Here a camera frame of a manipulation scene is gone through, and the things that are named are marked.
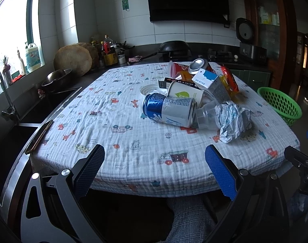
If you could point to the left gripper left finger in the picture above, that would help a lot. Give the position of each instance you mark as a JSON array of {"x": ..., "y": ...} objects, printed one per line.
[{"x": 51, "y": 210}]

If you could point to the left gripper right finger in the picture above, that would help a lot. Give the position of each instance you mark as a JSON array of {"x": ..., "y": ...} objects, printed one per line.
[{"x": 258, "y": 210}]

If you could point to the white paper wrapper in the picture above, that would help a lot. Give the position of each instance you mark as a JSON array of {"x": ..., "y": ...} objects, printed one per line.
[{"x": 232, "y": 120}]

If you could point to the orange red snack bag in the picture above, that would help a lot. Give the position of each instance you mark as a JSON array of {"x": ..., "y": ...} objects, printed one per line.
[{"x": 228, "y": 81}]

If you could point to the blue white milk carton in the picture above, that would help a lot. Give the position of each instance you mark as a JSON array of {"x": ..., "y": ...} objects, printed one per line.
[{"x": 211, "y": 83}]

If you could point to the blue white drink can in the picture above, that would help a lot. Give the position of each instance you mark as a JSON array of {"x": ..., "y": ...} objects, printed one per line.
[{"x": 169, "y": 110}]

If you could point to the red cola can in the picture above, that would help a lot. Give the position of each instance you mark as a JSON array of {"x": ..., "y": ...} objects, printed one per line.
[{"x": 198, "y": 64}]

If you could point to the white paper cup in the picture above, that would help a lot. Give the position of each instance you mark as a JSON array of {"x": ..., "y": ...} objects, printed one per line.
[{"x": 180, "y": 90}]

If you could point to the red cartoon plastic cup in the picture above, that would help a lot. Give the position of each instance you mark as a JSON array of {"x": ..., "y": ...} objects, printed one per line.
[{"x": 179, "y": 71}]

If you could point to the white plastic lid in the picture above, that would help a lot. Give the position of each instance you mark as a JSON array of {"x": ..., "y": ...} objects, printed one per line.
[{"x": 153, "y": 88}]

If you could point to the black glue box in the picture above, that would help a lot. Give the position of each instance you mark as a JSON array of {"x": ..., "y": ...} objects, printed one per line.
[{"x": 165, "y": 84}]

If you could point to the green kitchen cabinet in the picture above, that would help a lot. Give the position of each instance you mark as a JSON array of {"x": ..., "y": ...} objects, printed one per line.
[{"x": 254, "y": 79}]

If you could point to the green plastic basket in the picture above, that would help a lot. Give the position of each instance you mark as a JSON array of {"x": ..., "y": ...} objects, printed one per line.
[{"x": 287, "y": 108}]

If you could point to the white printed tablecloth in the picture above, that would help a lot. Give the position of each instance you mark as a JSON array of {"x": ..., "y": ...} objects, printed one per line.
[{"x": 147, "y": 158}]

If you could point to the chrome sink faucet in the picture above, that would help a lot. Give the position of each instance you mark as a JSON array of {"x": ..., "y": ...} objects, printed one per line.
[{"x": 10, "y": 113}]

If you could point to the black rice cooker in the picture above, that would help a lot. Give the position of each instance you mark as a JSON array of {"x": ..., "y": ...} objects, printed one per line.
[{"x": 245, "y": 32}]

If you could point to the steel bowl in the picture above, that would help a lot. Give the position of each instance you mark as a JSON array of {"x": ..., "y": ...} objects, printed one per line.
[{"x": 57, "y": 80}]

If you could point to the round wooden chopping block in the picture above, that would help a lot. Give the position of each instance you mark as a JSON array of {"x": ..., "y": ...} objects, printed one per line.
[{"x": 81, "y": 57}]

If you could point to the black wok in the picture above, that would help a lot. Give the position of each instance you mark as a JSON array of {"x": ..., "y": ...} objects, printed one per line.
[{"x": 172, "y": 50}]

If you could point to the yellow sauce tin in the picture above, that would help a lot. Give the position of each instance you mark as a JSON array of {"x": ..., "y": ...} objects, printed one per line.
[{"x": 111, "y": 59}]

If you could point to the detergent bottle on windowsill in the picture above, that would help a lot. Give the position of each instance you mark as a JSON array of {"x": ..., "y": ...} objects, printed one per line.
[{"x": 32, "y": 57}]

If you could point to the pink dish cloth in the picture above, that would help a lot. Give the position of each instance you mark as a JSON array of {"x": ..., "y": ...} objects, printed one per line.
[{"x": 135, "y": 59}]

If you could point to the red capped oil bottle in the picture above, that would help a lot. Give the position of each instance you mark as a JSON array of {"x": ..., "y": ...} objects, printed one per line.
[{"x": 108, "y": 45}]

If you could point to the black range hood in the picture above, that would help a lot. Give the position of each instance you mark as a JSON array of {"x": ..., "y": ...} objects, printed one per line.
[{"x": 189, "y": 10}]

